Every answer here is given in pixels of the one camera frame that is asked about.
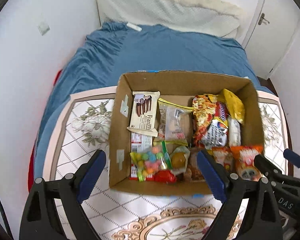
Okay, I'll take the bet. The yellow snack packet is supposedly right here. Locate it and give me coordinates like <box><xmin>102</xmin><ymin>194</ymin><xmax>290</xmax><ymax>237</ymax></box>
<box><xmin>218</xmin><ymin>89</ymin><xmax>245</xmax><ymax>125</ymax></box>

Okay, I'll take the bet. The white quilted pillow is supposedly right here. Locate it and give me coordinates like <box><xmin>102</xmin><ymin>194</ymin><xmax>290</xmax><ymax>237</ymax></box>
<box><xmin>96</xmin><ymin>0</ymin><xmax>244</xmax><ymax>38</ymax></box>

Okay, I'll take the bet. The cream franzzi wafer packet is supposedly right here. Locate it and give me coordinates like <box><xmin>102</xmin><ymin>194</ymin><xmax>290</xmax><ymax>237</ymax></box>
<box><xmin>127</xmin><ymin>91</ymin><xmax>160</xmax><ymax>137</ymax></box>

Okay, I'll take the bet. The blue bed sheet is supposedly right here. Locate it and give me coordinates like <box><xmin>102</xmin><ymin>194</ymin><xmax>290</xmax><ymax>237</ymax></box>
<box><xmin>33</xmin><ymin>22</ymin><xmax>266</xmax><ymax>177</ymax></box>

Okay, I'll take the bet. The brown cardboard box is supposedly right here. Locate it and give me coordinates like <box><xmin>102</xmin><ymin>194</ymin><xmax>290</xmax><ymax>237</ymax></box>
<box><xmin>108</xmin><ymin>70</ymin><xmax>265</xmax><ymax>197</ymax></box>

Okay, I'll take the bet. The colourful candy ball bag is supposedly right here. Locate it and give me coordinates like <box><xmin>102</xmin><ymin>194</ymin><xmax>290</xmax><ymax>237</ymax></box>
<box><xmin>130</xmin><ymin>141</ymin><xmax>172</xmax><ymax>181</ymax></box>

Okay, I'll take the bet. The white remote on bed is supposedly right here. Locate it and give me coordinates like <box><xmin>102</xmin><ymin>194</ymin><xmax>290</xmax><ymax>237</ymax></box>
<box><xmin>126</xmin><ymin>22</ymin><xmax>142</xmax><ymax>32</ymax></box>

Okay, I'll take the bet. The white wall socket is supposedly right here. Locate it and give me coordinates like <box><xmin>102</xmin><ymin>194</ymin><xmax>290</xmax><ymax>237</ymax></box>
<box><xmin>37</xmin><ymin>22</ymin><xmax>50</xmax><ymax>36</ymax></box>

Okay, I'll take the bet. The brown cake packet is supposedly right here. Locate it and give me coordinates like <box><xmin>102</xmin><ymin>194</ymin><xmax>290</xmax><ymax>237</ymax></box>
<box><xmin>184</xmin><ymin>147</ymin><xmax>205</xmax><ymax>183</ymax></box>

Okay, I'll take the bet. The yellow jelly cup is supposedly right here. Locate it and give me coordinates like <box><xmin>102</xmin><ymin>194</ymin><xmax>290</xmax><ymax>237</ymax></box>
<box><xmin>170</xmin><ymin>145</ymin><xmax>190</xmax><ymax>176</ymax></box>

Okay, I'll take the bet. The small red snack packet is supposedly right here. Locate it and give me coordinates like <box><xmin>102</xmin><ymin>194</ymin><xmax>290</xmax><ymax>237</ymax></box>
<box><xmin>153</xmin><ymin>170</ymin><xmax>177</xmax><ymax>184</ymax></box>

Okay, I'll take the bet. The clear pastry packet yellow trim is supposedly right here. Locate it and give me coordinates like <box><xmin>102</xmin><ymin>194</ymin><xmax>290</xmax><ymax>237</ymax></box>
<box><xmin>153</xmin><ymin>98</ymin><xmax>193</xmax><ymax>146</ymax></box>

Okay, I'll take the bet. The red white snack bar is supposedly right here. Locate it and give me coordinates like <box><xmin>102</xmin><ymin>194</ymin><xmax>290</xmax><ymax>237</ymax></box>
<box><xmin>130</xmin><ymin>132</ymin><xmax>153</xmax><ymax>180</ymax></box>

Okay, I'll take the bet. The panda orange snack bag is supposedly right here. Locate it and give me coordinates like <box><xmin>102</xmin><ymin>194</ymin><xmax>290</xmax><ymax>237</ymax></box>
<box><xmin>212</xmin><ymin>147</ymin><xmax>234</xmax><ymax>172</ymax></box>

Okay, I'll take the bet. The korean cheese noodle packet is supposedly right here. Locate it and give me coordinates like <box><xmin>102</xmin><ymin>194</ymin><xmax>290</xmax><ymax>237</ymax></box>
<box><xmin>192</xmin><ymin>94</ymin><xmax>229</xmax><ymax>150</ymax></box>

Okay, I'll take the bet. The clear white biscuit packet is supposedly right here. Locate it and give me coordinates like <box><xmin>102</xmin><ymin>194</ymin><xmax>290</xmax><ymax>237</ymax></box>
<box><xmin>228</xmin><ymin>116</ymin><xmax>241</xmax><ymax>147</ymax></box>

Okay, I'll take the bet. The white door with handle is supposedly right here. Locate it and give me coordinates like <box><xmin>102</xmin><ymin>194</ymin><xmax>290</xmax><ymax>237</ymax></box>
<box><xmin>242</xmin><ymin>0</ymin><xmax>300</xmax><ymax>79</ymax></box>

